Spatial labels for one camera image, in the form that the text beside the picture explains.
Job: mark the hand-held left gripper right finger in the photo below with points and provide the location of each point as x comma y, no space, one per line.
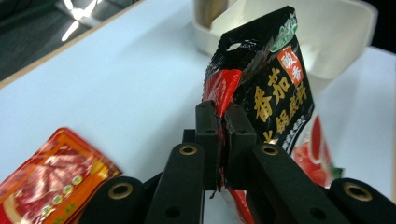
239,149

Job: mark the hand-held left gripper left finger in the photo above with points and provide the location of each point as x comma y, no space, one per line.
209,146

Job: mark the black and red sauce packet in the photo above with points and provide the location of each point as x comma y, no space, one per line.
280,93

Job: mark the gold snack packet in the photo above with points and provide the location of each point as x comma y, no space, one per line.
208,12

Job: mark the white divided tray container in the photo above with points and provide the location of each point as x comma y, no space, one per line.
336,37

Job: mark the orange candy bag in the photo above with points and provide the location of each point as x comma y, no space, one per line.
53,180

